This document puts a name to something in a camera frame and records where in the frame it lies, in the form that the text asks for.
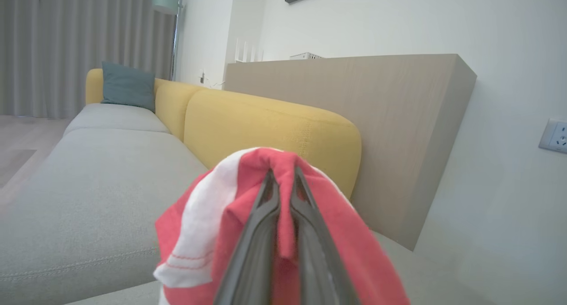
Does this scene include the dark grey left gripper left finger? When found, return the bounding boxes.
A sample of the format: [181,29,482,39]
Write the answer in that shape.
[214,170,281,305]

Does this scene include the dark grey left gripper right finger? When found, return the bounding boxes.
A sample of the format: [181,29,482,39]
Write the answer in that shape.
[290,166,361,305]

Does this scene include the red shorts with white band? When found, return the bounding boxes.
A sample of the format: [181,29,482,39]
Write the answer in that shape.
[154,147,410,305]

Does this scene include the long yellow sofa back cushion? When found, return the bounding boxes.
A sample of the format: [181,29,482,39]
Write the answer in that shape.
[183,89,362,200]

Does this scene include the light wood cabinet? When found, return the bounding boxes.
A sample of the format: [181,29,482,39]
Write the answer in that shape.
[224,54,478,251]

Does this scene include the short yellow sofa back cushion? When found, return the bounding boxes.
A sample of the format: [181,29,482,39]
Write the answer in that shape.
[154,78,209,143]

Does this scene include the small grey sofa seat cushion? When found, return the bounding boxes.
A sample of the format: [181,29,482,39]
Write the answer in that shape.
[63,103,172,136]

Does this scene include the white upright antenna device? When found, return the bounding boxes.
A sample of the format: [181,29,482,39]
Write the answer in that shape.
[234,37,264,63]

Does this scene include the teal throw pillow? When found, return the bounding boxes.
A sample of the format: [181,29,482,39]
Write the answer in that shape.
[101,62,156,113]

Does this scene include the yellow sofa armrest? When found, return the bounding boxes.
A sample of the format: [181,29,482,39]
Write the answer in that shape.
[85,68,105,105]

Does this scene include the grey pleated curtain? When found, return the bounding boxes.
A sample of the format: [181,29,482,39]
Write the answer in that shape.
[0,0,178,120]

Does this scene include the small wall plug with cable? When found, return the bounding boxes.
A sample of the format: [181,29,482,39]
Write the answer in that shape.
[199,69,225,89]

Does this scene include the white wall socket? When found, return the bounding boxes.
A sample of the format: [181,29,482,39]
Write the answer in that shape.
[538,118,567,154]

